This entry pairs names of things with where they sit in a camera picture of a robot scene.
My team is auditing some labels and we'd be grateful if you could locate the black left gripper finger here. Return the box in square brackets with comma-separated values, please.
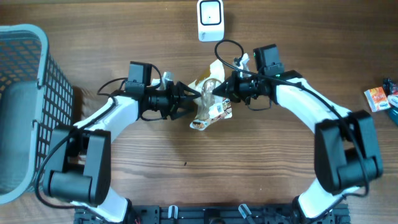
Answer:
[177, 82, 201, 100]
[170, 101, 195, 120]

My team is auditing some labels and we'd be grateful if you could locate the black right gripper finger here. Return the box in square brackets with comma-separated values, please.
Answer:
[217, 71, 239, 90]
[212, 83, 236, 100]

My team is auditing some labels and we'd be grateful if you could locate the beige plastic pouch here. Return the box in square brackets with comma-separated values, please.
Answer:
[188, 60, 233, 131]

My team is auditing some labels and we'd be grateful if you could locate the orange tissue pack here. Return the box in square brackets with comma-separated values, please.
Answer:
[364, 86, 391, 112]

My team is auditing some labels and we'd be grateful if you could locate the red tissue pack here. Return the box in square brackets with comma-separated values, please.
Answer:
[387, 94, 398, 108]

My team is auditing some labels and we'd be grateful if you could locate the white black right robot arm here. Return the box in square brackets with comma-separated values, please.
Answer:
[213, 70, 384, 223]

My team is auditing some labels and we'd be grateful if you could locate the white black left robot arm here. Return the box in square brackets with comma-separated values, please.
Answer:
[38, 81, 201, 223]

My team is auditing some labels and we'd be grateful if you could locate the white barcode scanner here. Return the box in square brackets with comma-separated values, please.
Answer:
[197, 0, 224, 42]

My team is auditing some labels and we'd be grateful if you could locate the grey plastic shopping basket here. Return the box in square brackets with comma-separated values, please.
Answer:
[1, 24, 75, 204]

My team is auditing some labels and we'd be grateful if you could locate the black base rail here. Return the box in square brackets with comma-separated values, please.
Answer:
[73, 204, 351, 224]

